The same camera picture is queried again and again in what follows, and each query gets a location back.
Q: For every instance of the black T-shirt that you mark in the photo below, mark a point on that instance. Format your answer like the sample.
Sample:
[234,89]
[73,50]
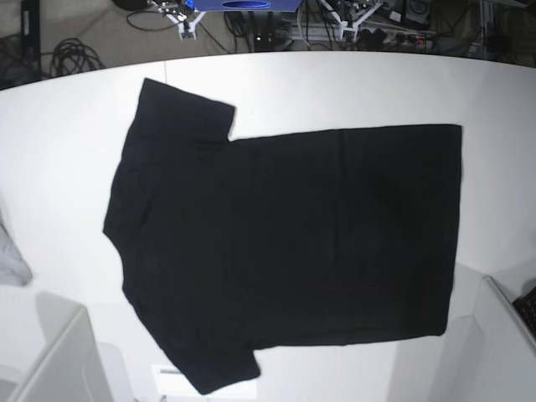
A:
[323,238]

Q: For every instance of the white power strip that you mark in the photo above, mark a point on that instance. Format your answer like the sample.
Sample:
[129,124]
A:
[333,34]

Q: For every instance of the blue box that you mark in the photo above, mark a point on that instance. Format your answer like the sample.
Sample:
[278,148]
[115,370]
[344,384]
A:
[247,5]

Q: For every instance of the grey crumpled cloth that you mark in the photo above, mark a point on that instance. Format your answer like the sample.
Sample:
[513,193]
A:
[14,268]

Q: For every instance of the black keyboard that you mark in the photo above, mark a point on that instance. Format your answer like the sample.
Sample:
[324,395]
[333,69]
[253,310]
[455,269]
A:
[525,307]

